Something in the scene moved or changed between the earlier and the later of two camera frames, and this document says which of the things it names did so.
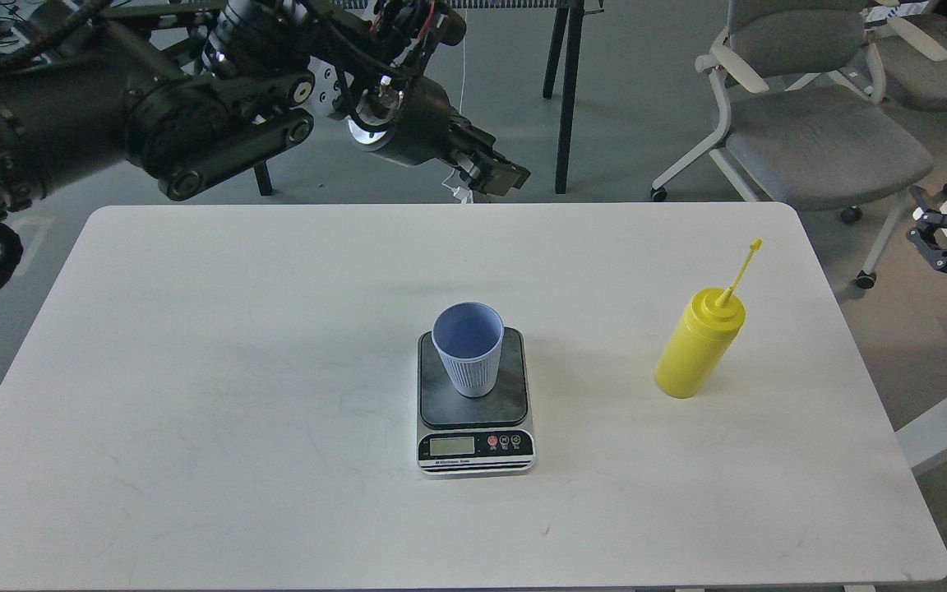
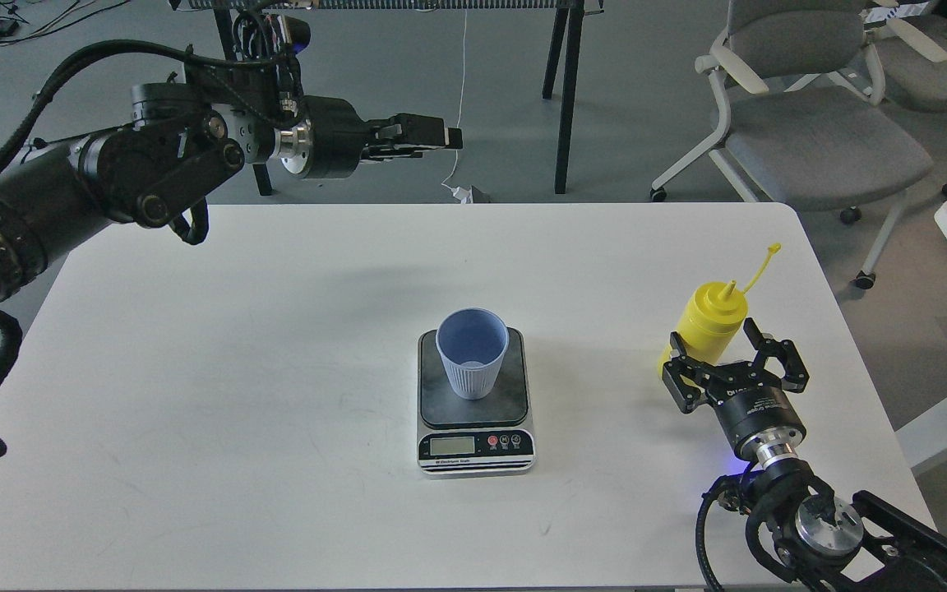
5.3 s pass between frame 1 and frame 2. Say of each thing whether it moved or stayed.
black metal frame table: stayed
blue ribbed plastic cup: stayed
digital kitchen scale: stayed
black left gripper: moved
